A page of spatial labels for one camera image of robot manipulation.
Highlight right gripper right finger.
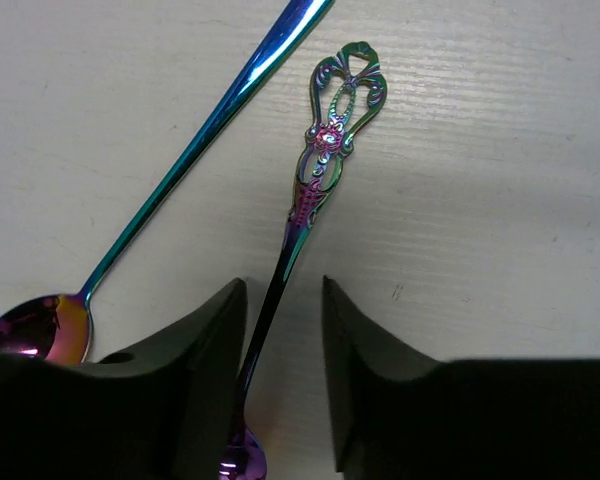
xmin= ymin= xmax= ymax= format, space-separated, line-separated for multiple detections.
xmin=321 ymin=278 xmax=600 ymax=479

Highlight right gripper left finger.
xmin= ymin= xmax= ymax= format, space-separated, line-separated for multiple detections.
xmin=0 ymin=278 xmax=247 ymax=479

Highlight ornate iridescent spoon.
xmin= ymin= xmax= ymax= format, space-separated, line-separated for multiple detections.
xmin=218 ymin=41 xmax=388 ymax=479

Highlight plain iridescent spoon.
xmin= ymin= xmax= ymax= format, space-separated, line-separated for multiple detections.
xmin=0 ymin=1 xmax=332 ymax=365

